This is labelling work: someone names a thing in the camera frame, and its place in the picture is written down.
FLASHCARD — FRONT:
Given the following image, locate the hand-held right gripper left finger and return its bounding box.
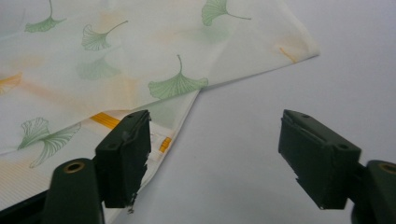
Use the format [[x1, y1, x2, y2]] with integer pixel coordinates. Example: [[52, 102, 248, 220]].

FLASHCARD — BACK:
[[94, 109, 152, 209]]

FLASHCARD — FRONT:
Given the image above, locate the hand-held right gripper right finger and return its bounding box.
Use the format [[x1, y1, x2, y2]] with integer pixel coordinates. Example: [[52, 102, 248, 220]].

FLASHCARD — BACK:
[[277, 109, 362, 210]]

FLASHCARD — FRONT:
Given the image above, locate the white ginkgo print pillowcase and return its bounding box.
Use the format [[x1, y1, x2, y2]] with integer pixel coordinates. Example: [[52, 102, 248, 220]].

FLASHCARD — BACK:
[[0, 0, 321, 224]]

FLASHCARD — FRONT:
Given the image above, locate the white table mat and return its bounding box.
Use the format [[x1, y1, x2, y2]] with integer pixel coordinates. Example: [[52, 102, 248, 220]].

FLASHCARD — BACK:
[[111, 0, 396, 224]]

